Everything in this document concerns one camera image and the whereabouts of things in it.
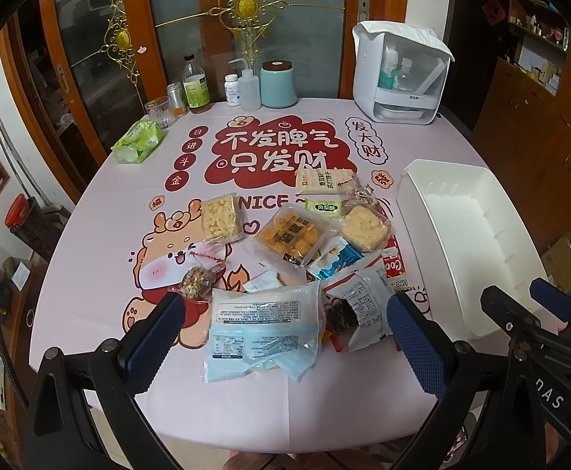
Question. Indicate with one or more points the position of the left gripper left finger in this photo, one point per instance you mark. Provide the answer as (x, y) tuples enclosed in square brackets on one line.
[(60, 432)]

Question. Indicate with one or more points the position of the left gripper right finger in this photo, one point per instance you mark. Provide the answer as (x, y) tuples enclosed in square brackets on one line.
[(511, 433)]

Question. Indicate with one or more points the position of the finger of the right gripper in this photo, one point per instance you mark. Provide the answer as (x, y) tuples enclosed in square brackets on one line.
[(505, 312), (552, 299)]

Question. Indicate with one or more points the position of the red white cookies pack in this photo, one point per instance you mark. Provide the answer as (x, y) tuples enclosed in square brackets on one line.
[(391, 256)]

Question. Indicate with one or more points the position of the white red chip bag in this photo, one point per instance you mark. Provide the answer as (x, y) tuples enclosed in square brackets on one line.
[(355, 303)]

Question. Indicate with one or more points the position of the blue white snack pack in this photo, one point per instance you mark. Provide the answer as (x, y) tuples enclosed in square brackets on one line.
[(338, 255)]

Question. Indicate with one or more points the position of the nut candy clear wrapper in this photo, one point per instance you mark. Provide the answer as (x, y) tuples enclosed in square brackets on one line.
[(206, 266)]

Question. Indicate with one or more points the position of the small green snack pack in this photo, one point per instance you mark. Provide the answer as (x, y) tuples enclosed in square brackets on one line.
[(323, 208)]

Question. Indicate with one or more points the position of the beige cracker pack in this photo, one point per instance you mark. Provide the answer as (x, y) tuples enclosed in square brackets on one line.
[(325, 181)]

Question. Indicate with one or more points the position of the small white sachet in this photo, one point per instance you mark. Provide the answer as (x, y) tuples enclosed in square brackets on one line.
[(267, 280)]

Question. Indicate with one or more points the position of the yellow cookie tray pack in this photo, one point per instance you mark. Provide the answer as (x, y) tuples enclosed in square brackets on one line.
[(293, 235)]

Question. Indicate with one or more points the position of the cardboard box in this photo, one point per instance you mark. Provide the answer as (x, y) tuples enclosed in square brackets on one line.
[(562, 259)]

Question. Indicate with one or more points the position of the white plastic storage bin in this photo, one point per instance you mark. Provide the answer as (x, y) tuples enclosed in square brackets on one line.
[(467, 236)]

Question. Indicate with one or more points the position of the wooden cabinet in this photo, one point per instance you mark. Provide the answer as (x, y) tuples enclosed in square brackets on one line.
[(524, 130)]

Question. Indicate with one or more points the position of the pink printed tablecloth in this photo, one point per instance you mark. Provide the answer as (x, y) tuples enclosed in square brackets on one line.
[(134, 217)]

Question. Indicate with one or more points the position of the white countertop organizer box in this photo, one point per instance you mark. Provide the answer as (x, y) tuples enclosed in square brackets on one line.
[(400, 72)]

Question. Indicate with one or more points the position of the green tissue pack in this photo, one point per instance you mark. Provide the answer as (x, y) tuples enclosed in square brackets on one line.
[(138, 143)]

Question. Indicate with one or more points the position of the clear drinking glass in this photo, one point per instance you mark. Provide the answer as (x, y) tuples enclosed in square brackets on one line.
[(159, 110)]

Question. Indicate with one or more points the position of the light blue canister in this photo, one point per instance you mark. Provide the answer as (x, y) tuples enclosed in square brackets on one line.
[(277, 86)]

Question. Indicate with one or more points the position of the small metal tin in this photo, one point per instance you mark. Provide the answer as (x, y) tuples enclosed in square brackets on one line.
[(178, 105)]

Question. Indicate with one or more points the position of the green label glass bottle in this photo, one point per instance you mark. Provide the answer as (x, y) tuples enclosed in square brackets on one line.
[(195, 85)]

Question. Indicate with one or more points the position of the white squeeze bottle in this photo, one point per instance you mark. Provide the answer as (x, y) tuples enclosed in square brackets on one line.
[(249, 86)]

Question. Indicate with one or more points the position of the small white pill bottle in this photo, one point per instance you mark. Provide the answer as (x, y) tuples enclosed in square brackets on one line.
[(231, 87)]

